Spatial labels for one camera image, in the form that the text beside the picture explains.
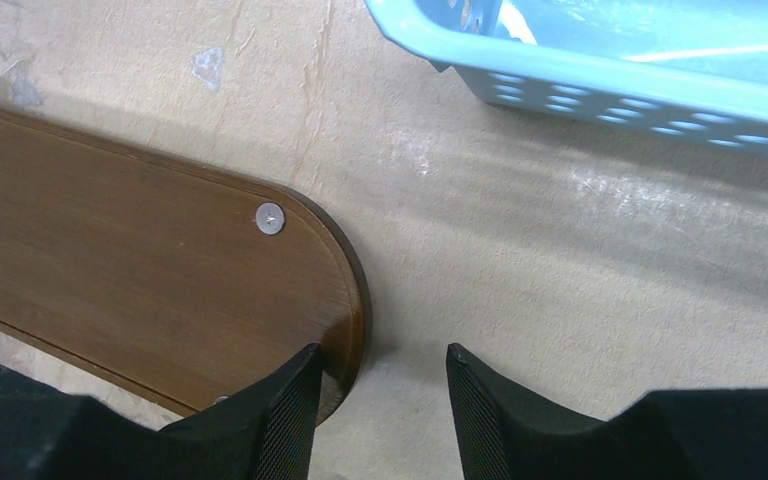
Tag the light blue plastic basket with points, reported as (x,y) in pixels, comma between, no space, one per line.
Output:
(695,71)

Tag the brown wooden oval tray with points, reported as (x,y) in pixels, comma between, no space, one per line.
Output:
(178,281)

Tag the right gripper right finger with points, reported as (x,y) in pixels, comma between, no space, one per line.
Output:
(507,431)

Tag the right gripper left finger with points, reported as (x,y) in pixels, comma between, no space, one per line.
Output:
(264,431)

